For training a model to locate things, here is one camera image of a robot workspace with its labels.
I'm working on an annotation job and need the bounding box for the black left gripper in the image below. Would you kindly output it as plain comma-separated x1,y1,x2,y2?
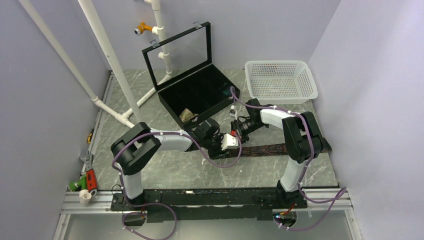
202,133,229,160

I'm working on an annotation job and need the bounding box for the navy orange paisley tie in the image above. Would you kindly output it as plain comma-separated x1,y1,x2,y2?
227,138,332,158

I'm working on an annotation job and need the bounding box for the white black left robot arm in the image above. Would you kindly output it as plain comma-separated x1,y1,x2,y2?
110,118,241,210

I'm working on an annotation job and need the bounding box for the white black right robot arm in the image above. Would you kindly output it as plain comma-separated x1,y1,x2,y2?
230,98,326,208

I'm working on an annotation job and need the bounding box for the rolled gold tie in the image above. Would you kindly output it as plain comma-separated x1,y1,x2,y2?
179,108,199,124

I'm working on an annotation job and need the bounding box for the rolled teal tie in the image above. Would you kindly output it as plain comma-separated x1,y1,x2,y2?
219,83,232,97

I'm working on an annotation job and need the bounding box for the black tie storage box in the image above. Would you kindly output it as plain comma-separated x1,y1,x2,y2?
142,21,241,130

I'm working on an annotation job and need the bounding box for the white plastic mesh basket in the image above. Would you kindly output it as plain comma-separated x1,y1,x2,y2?
244,60,319,105

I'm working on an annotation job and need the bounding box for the orange webcam on pipe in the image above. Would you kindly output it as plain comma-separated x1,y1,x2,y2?
133,21,153,36

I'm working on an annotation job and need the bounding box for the green white pipe fitting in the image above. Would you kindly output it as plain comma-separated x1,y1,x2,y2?
67,174,92,206

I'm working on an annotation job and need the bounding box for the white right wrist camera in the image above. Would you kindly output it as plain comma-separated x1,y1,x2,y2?
228,105,238,119

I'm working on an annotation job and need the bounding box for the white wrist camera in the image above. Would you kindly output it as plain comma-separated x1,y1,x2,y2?
228,105,238,119
221,133,239,151

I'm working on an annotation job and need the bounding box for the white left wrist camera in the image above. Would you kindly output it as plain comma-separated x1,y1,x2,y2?
221,133,239,151

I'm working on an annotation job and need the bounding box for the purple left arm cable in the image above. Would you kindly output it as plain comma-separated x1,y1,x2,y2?
111,131,243,240

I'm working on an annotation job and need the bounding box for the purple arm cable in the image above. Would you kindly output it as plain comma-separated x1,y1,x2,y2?
111,131,243,240
229,86,348,232

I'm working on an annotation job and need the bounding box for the white pvc pipe frame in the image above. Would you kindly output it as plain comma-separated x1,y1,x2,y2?
18,0,175,129

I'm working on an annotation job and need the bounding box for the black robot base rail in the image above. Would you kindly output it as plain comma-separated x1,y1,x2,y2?
110,186,308,223

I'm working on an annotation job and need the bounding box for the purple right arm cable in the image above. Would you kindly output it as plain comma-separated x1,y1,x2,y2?
229,86,348,232

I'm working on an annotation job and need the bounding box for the aluminium table frame rail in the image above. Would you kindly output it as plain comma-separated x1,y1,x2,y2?
52,71,365,240

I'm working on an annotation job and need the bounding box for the red handled clamp tool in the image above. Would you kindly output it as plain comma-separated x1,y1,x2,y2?
84,152,98,196

